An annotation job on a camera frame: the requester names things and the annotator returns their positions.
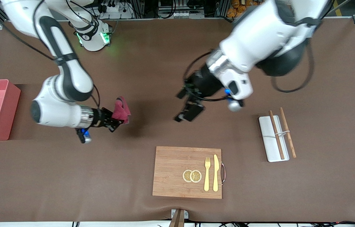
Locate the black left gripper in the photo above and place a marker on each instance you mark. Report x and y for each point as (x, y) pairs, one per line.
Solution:
(203, 82)

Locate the pile of orange items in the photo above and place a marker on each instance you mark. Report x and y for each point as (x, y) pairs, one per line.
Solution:
(237, 4)

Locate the lemon slice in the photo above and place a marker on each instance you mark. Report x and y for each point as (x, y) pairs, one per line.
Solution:
(186, 176)
(196, 176)

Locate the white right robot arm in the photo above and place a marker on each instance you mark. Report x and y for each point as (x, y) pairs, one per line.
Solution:
(60, 110)

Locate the dark red cloth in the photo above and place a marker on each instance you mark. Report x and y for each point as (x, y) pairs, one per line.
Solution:
(121, 108)

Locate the white rectangular tray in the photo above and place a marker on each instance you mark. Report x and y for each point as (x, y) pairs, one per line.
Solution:
(268, 142)

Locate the golden fork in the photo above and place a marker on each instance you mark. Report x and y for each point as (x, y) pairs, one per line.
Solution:
(207, 176)

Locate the white power strip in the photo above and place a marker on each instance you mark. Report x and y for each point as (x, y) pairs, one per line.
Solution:
(114, 11)

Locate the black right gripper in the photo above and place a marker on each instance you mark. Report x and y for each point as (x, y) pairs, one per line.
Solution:
(99, 118)

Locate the metal bracket with wooden strut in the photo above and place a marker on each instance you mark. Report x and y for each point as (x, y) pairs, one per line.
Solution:
(179, 216)

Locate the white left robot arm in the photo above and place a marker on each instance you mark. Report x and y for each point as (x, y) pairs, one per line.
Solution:
(259, 41)

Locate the wooden cutting board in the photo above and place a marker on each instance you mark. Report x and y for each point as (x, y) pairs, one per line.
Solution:
(174, 170)

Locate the brown wooden chopstick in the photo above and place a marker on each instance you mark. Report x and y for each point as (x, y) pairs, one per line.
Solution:
(287, 132)
(277, 135)

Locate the golden knife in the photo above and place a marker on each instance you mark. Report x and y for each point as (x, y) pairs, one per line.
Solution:
(215, 173)

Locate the small white chopstick rest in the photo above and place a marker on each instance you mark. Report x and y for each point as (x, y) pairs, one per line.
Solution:
(282, 132)

